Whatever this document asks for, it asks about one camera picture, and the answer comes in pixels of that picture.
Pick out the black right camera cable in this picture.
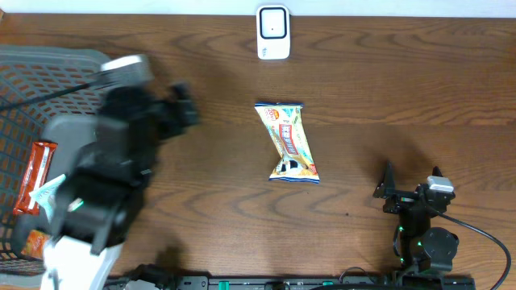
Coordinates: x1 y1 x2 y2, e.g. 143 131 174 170
435 211 513 290

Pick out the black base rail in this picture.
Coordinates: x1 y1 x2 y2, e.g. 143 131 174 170
103 265 476 290

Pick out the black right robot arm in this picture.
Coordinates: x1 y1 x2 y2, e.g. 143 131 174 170
373 164 459 275

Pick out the pale teal snack packet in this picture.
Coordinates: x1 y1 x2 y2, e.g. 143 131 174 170
29 174 66 222

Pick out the grey plastic lattice basket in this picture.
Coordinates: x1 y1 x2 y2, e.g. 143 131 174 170
1 44 110 288

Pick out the yellow snack bag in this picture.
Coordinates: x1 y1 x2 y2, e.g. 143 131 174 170
255 102 320 184

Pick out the white barcode scanner box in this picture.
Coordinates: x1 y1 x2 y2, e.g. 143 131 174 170
256 5 291 60

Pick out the red orange snack bar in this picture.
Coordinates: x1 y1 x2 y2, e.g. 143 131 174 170
13 141 58 215

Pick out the small orange snack packet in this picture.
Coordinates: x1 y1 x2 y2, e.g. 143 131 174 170
20 230 52 260

